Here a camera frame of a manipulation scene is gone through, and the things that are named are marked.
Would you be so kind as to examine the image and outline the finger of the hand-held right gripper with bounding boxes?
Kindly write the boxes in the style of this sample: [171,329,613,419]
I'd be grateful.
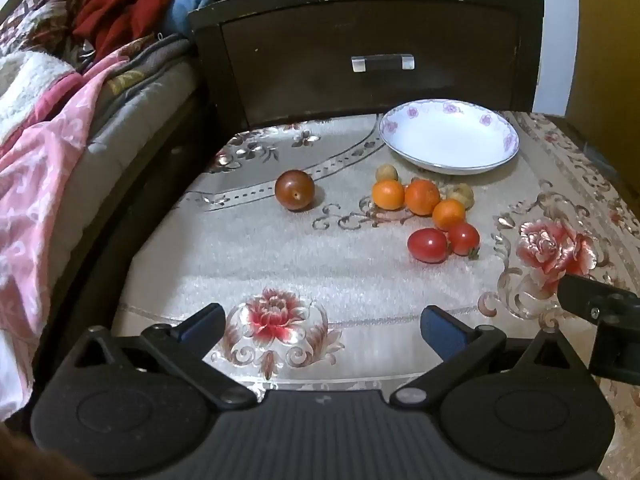
[557,273,640,329]
[589,308,640,387]

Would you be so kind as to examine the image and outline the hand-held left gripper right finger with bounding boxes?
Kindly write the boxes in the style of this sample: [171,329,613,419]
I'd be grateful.
[389,304,587,409]

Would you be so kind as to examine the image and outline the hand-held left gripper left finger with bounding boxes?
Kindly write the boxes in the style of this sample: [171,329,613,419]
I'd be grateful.
[64,302,257,410]

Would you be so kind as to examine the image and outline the oval red cherry tomato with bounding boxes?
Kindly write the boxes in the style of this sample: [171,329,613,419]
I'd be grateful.
[407,228,449,264]

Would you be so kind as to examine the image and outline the round red cherry tomato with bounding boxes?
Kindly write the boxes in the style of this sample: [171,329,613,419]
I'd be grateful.
[446,222,481,257]

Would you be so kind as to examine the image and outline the small orange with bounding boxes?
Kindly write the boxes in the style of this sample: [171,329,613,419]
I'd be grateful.
[432,199,467,232]
[371,180,406,211]

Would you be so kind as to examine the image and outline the large orange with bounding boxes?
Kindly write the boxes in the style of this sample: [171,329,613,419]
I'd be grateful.
[404,179,442,217]

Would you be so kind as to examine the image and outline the dark red plum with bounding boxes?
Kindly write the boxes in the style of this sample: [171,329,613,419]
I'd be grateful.
[274,170,316,211]

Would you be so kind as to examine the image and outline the white floral plate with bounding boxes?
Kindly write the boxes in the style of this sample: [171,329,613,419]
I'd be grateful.
[378,98,521,176]

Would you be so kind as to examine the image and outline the pink blanket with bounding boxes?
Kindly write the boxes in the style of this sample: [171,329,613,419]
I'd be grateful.
[0,52,132,413]

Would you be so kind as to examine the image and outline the grey floral quilt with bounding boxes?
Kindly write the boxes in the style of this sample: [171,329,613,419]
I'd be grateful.
[50,32,207,261]

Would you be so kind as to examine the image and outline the dark wooden drawer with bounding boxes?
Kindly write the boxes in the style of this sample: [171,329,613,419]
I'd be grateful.
[187,0,546,132]

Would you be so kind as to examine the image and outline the wooden cabinet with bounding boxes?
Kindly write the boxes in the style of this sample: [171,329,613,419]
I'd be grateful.
[574,0,640,128]

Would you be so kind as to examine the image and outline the white fleece blanket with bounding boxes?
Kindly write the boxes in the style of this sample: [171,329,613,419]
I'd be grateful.
[0,50,77,147]

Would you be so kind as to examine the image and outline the blue cloth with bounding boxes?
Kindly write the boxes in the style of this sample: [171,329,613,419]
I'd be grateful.
[167,0,214,37]

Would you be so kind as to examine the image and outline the red cloth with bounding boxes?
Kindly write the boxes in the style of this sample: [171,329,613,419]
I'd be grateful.
[72,0,262,62]

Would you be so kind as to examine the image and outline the patterned pillow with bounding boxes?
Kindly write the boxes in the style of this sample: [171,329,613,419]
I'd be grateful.
[0,0,92,56]

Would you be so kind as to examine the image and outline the clear drawer handle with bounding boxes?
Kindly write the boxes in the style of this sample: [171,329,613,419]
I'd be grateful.
[351,53,416,73]

